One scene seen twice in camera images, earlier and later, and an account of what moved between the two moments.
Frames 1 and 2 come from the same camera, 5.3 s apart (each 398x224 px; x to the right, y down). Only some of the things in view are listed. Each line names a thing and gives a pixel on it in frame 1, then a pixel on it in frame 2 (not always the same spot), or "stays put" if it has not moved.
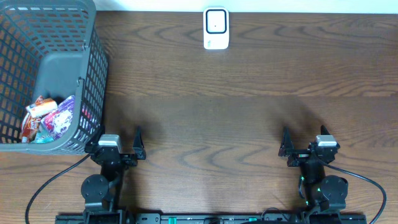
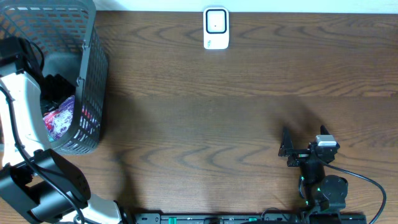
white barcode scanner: x=216 y=28 stays put
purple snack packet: x=59 y=121 stays put
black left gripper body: x=116 y=157 to x=58 y=90
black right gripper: x=287 y=149 stays put
